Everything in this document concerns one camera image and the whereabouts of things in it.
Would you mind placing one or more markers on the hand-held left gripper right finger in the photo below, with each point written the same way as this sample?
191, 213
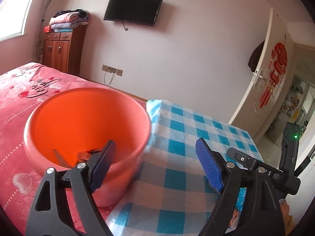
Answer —
211, 167

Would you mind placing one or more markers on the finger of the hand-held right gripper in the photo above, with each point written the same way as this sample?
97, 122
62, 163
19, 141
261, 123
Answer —
242, 159

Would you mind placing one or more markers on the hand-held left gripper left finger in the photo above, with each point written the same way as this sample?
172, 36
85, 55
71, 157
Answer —
101, 169

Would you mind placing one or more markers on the orange plastic bucket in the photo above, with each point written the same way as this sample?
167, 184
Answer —
86, 118

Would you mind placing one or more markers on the person's right forearm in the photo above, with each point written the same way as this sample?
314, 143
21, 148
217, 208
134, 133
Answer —
286, 213

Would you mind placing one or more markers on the dark orange packet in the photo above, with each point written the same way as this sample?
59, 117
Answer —
85, 155

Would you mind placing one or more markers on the cream door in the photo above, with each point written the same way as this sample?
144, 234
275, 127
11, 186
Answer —
248, 110

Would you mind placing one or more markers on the kitchen shelf with jars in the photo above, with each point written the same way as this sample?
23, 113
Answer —
290, 103

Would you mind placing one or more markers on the blue checkered tablecloth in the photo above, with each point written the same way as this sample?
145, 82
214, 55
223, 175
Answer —
177, 127

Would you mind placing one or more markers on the wooden skirting board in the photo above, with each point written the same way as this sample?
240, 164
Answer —
118, 89

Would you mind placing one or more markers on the red door decoration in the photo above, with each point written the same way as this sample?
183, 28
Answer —
278, 61

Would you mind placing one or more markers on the dark hanging bag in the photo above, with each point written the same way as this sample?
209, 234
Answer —
254, 56

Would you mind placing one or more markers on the pink heart print blanket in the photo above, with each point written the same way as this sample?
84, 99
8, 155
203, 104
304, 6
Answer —
14, 103

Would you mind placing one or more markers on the brown wooden cabinet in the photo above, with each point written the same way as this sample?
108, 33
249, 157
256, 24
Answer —
61, 51

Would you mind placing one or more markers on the sheer curtain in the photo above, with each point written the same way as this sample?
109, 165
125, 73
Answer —
40, 41

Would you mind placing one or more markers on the small red box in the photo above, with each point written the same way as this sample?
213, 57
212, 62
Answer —
47, 29

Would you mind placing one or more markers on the pile of folded blankets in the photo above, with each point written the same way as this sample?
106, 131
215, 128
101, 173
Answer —
66, 19

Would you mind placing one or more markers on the bright window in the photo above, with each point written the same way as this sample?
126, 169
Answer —
14, 12

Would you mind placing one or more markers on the beige wall socket with plugs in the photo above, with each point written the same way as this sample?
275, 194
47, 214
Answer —
108, 68

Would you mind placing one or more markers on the black wall television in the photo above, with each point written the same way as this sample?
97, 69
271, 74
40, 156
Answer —
133, 8

